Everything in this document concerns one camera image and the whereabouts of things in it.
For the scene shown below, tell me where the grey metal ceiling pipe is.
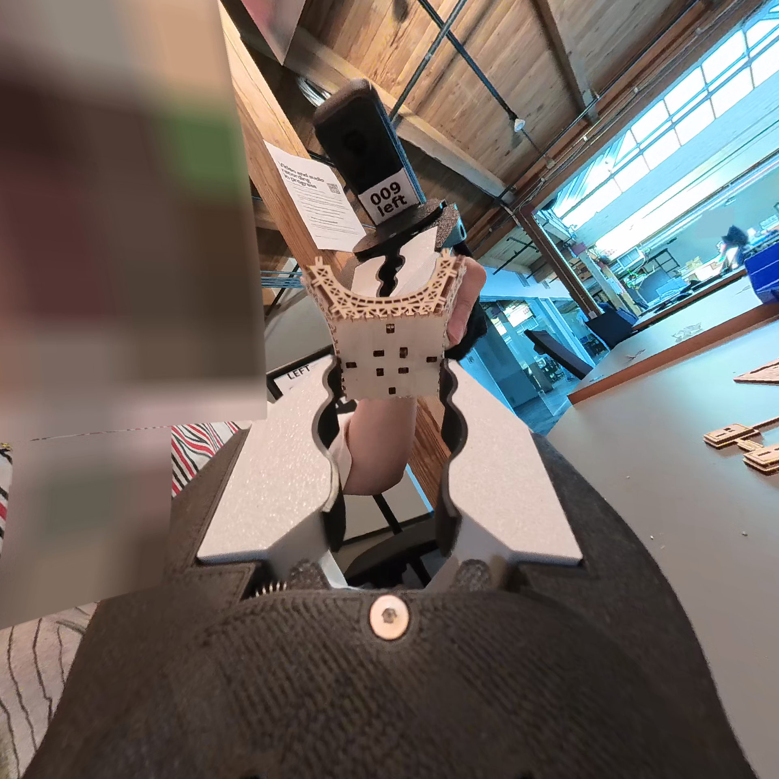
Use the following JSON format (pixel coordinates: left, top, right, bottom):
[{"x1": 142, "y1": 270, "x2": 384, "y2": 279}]
[{"x1": 389, "y1": 0, "x2": 471, "y2": 123}]

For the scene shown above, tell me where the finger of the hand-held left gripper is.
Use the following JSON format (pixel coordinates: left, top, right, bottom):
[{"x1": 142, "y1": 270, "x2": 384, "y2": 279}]
[
  {"x1": 389, "y1": 228, "x2": 452, "y2": 296},
  {"x1": 352, "y1": 256, "x2": 393, "y2": 300}
]

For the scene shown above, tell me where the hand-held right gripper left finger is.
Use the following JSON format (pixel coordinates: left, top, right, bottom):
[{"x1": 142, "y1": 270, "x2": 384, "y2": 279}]
[{"x1": 196, "y1": 356, "x2": 351, "y2": 566}]

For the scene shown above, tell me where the wooden support post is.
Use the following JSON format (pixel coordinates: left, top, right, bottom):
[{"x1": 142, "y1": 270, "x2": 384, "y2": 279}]
[{"x1": 219, "y1": 0, "x2": 448, "y2": 518}]

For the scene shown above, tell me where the striped shirt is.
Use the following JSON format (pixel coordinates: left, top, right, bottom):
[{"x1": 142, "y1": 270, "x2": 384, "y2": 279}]
[{"x1": 170, "y1": 422, "x2": 241, "y2": 497}]

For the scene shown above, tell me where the dark office chair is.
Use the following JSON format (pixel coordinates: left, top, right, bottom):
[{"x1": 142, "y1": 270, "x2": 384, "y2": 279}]
[{"x1": 584, "y1": 304, "x2": 640, "y2": 351}]

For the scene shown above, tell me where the blue plastic bin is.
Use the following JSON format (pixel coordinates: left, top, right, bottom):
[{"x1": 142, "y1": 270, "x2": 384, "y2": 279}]
[{"x1": 744, "y1": 246, "x2": 779, "y2": 287}]

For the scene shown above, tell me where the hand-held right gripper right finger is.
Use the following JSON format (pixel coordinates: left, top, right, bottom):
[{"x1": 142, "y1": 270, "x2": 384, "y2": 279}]
[{"x1": 435, "y1": 359, "x2": 584, "y2": 564}]

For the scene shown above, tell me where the large skylight window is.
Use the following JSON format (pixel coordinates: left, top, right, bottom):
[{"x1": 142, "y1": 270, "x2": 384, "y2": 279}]
[{"x1": 551, "y1": 0, "x2": 779, "y2": 256}]

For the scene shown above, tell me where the black ceiling rail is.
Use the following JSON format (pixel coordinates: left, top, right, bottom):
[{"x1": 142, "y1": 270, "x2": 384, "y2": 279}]
[{"x1": 419, "y1": 0, "x2": 521, "y2": 125}]

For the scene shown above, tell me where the wooden lattice tower base model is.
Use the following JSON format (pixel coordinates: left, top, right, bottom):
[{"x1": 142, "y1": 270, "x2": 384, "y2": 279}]
[{"x1": 301, "y1": 248, "x2": 468, "y2": 401}]

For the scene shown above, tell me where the grey metal duct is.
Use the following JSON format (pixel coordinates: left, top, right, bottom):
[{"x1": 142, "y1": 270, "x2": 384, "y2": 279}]
[{"x1": 237, "y1": 0, "x2": 305, "y2": 65}]

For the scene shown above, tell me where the person's left hand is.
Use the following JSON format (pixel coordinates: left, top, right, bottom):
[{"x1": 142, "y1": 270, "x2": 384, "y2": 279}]
[{"x1": 444, "y1": 256, "x2": 488, "y2": 349}]

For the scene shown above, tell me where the grey desk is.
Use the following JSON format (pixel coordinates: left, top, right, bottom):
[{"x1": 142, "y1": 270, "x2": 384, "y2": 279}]
[{"x1": 548, "y1": 268, "x2": 779, "y2": 779}]

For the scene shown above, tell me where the grey lined cloth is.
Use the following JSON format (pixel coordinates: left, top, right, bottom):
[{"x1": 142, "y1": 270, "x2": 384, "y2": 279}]
[{"x1": 0, "y1": 603, "x2": 99, "y2": 779}]

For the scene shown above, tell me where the white paper notice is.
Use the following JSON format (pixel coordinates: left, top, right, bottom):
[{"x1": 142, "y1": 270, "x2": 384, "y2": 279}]
[{"x1": 263, "y1": 141, "x2": 367, "y2": 250}]

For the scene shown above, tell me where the flat wooden cutout with rod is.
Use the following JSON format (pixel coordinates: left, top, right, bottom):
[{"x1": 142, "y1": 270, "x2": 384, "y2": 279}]
[{"x1": 704, "y1": 415, "x2": 779, "y2": 450}]

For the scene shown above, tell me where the person's left forearm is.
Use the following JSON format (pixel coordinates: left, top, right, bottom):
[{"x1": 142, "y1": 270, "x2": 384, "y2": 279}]
[{"x1": 329, "y1": 396, "x2": 420, "y2": 495}]

